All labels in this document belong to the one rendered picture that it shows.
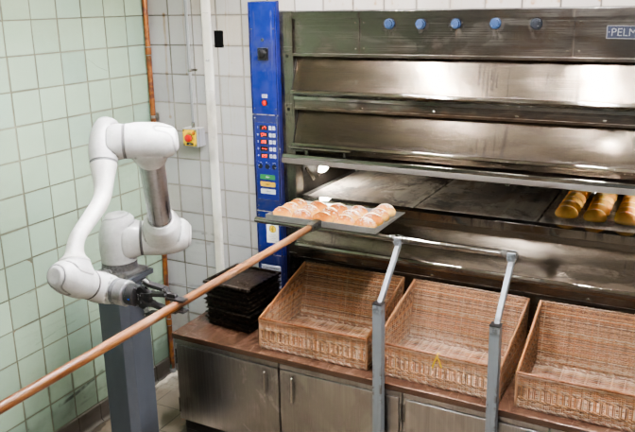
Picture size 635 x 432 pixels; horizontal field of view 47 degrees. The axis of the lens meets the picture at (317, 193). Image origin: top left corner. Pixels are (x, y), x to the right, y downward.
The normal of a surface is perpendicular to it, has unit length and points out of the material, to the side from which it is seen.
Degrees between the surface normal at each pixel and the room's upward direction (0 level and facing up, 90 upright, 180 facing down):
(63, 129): 90
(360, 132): 71
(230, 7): 90
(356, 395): 90
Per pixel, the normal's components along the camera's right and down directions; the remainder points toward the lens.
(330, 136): -0.44, -0.11
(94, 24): 0.89, 0.11
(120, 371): -0.46, 0.23
